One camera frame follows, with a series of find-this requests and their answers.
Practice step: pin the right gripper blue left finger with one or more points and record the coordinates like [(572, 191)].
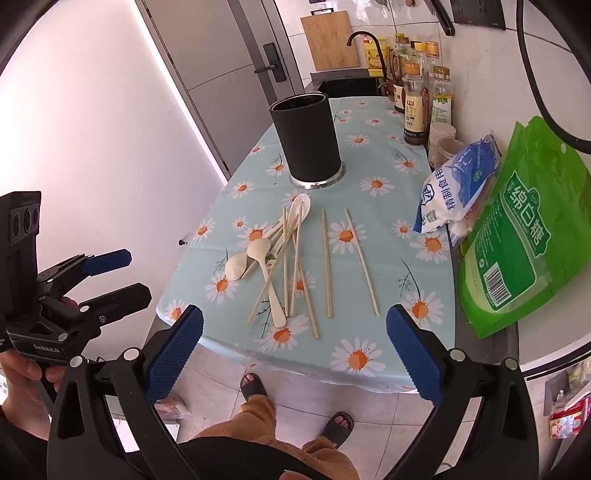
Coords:
[(167, 352)]

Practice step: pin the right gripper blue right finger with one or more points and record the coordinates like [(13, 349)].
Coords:
[(420, 351)]

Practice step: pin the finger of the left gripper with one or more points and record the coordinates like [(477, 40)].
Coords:
[(114, 306), (97, 265)]

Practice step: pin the bamboo chopstick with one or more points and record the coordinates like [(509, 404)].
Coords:
[(363, 261), (297, 213), (327, 266)]

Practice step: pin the cream spoon long handle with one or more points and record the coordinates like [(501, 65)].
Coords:
[(257, 250)]

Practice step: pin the black kitchen faucet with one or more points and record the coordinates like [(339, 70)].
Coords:
[(375, 50)]

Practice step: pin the person's left hand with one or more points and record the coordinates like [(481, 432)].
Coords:
[(23, 410)]

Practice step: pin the left black slipper foot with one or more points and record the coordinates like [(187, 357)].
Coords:
[(251, 385)]

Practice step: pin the black slipper foot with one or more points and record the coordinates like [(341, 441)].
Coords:
[(251, 385), (338, 429)]

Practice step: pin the right black slipper foot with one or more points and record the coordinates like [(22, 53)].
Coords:
[(338, 429)]

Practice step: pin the cream plastic spoon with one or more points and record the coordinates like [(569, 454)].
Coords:
[(236, 265)]

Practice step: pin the daisy print tablecloth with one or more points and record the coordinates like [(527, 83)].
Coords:
[(358, 255)]

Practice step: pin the green sugar bag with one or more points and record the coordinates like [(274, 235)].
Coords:
[(533, 236)]

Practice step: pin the bamboo chopstick in pile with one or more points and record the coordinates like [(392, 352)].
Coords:
[(297, 213)]

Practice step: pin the blue white salt bag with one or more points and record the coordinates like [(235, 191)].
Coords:
[(452, 189)]

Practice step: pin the bamboo chopstick crossing pile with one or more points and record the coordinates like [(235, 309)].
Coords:
[(262, 292)]

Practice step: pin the white ceramic spoon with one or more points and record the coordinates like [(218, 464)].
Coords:
[(276, 250)]

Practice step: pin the plastic lidded container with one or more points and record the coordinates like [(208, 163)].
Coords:
[(446, 150)]

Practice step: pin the black cylindrical utensil holder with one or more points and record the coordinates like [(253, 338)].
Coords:
[(305, 127)]

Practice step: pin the clear oil bottle green label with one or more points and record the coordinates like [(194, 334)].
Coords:
[(442, 95)]

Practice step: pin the dark soy sauce bottle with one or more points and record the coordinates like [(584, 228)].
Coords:
[(415, 123)]

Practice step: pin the wooden cutting board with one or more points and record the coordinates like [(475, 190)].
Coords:
[(327, 35)]

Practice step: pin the black door handle lock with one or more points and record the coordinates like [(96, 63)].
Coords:
[(274, 65)]

